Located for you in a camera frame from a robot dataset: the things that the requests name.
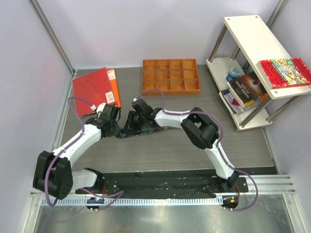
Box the aluminium frame post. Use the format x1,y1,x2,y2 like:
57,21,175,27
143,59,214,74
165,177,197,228
266,0,289,29
29,0,75,75

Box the aluminium rail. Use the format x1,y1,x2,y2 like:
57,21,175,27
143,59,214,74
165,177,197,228
30,174,296,197

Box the red folder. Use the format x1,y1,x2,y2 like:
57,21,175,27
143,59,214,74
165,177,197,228
72,68,115,117

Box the left aluminium frame post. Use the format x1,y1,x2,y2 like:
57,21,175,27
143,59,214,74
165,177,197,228
29,0,75,75

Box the orange wooden compartment tray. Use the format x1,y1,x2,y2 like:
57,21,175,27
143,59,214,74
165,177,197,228
142,59,201,96

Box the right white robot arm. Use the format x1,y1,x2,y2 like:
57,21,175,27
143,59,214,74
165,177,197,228
121,99,239,192

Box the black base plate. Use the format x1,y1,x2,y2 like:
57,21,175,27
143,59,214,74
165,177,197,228
88,169,249,199

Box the red colourful book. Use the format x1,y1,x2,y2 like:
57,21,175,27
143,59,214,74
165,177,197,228
259,58,311,89

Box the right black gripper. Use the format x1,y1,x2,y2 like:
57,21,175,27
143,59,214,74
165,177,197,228
122,111,146,134

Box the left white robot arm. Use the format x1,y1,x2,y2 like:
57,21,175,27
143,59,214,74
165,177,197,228
33,103,120,200

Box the right aluminium frame post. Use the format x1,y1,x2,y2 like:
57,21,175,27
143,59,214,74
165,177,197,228
266,0,289,29

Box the dark brown book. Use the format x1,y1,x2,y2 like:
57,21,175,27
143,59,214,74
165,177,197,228
227,71,268,107

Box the blue lidded jar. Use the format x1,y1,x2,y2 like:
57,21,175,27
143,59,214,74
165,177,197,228
225,67,244,82

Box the slotted white cable duct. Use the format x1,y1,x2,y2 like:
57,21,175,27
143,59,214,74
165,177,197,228
56,196,223,206

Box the floral navy necktie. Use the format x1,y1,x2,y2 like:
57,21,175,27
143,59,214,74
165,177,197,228
115,124,174,139

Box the bottom stacked books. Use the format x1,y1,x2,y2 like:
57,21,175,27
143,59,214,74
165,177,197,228
220,88,268,115

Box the orange notebook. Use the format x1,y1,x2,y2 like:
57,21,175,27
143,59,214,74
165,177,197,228
107,69,121,108

